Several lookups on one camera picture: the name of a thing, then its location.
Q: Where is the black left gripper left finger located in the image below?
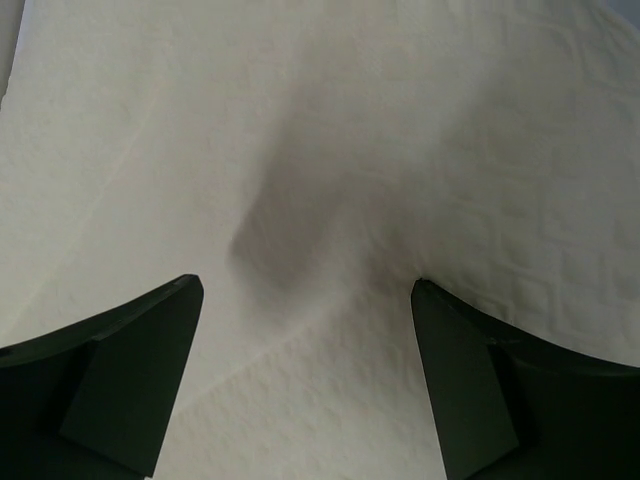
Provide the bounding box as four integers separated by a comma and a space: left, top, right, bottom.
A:
1, 274, 204, 479

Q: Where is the cream quilted pillow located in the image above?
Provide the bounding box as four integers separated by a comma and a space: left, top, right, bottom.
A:
1, 1, 639, 479

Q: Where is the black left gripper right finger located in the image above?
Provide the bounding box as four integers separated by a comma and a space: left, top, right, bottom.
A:
411, 280, 639, 480

